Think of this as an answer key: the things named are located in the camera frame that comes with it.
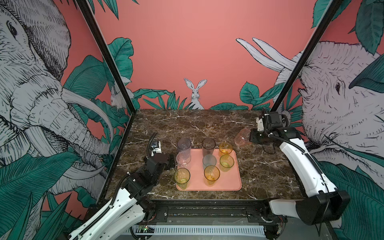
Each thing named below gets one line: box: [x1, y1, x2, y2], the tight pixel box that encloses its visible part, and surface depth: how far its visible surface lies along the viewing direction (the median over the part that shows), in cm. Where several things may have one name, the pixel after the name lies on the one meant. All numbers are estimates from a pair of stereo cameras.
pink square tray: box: [188, 148, 242, 191], surface depth 85 cm
